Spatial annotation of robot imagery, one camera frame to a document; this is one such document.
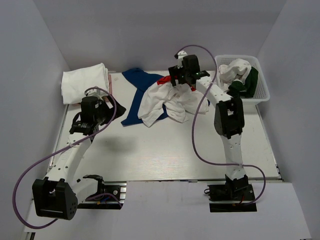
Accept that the white t-shirt with red print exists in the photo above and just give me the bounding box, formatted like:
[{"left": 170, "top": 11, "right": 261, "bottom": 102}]
[{"left": 137, "top": 76, "right": 209, "bottom": 128}]

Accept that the blue Mickey t-shirt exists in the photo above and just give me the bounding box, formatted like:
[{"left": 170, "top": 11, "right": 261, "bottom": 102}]
[{"left": 121, "top": 68, "right": 170, "bottom": 127}]

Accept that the dark green t-shirt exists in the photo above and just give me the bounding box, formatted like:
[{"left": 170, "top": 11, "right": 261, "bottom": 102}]
[{"left": 227, "top": 67, "right": 259, "bottom": 98}]

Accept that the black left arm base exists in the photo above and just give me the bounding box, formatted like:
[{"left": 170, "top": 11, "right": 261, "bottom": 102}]
[{"left": 78, "top": 182, "right": 127, "bottom": 210}]

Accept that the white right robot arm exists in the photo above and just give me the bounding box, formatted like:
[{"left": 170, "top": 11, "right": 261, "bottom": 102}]
[{"left": 168, "top": 50, "right": 249, "bottom": 200}]

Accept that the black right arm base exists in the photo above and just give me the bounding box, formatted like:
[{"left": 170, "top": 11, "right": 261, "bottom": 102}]
[{"left": 203, "top": 184, "right": 257, "bottom": 213}]

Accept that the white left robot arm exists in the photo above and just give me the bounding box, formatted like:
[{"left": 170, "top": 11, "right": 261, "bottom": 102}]
[{"left": 32, "top": 96, "right": 126, "bottom": 220}]

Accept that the folded pink t-shirt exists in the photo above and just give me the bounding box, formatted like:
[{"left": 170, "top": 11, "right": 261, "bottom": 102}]
[{"left": 107, "top": 73, "right": 113, "bottom": 95}]

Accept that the folded white t-shirt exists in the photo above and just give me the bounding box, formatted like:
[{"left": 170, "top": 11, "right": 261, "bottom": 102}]
[{"left": 61, "top": 63, "right": 111, "bottom": 105}]

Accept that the white plastic basket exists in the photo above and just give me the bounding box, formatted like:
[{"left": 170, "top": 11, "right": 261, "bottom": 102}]
[{"left": 215, "top": 54, "right": 270, "bottom": 105}]

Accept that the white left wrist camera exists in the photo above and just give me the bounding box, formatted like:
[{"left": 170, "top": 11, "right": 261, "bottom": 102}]
[{"left": 84, "top": 86, "right": 108, "bottom": 100}]

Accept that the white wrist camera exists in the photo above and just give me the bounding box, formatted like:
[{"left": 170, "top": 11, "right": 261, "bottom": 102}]
[
  {"left": 174, "top": 50, "right": 188, "bottom": 69},
  {"left": 84, "top": 86, "right": 108, "bottom": 100}
]

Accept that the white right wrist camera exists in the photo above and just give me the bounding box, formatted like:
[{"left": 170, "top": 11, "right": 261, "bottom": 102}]
[{"left": 174, "top": 50, "right": 188, "bottom": 69}]

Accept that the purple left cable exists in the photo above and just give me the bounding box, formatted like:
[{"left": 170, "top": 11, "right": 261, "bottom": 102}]
[{"left": 12, "top": 86, "right": 123, "bottom": 229}]

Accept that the purple cable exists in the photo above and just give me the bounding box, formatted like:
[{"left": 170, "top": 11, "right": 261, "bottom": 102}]
[
  {"left": 176, "top": 44, "right": 266, "bottom": 206},
  {"left": 12, "top": 86, "right": 123, "bottom": 229}
]

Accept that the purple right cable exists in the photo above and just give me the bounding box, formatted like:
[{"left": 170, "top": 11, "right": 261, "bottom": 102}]
[{"left": 176, "top": 44, "right": 266, "bottom": 206}]

